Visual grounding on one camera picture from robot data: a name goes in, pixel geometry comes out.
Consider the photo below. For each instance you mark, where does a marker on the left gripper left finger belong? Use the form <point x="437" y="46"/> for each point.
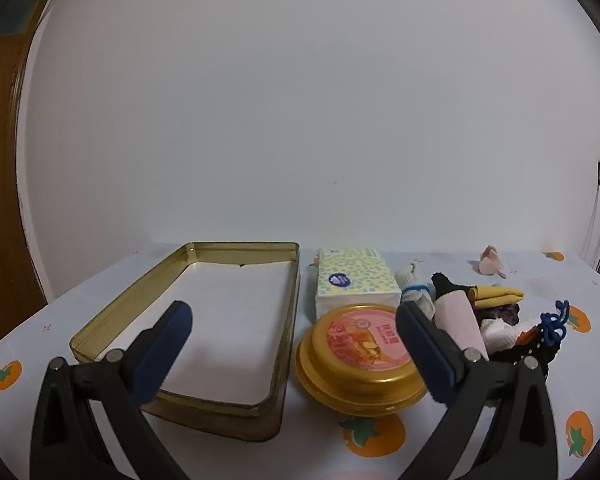
<point x="66" y="442"/>

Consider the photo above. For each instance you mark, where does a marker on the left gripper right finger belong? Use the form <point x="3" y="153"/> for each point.
<point x="521" y="440"/>

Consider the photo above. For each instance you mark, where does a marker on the white waffle cloth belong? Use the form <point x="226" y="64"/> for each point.
<point x="498" y="335"/>

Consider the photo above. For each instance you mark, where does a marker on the pink cloth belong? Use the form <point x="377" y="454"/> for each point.
<point x="455" y="316"/>

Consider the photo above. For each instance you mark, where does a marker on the yellow cloth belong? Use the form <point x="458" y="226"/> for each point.
<point x="487" y="297"/>

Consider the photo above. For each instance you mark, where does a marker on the pink tissue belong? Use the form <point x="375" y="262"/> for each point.
<point x="490" y="262"/>

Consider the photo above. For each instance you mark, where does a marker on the white sock blue band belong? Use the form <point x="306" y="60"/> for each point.
<point x="415" y="288"/>

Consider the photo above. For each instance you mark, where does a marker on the brown wooden door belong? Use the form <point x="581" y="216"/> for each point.
<point x="21" y="293"/>

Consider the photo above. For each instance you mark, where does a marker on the gold rectangular tin box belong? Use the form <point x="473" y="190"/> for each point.
<point x="230" y="377"/>

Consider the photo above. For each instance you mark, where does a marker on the yellow dotted tissue pack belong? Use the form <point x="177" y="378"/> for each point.
<point x="353" y="276"/>

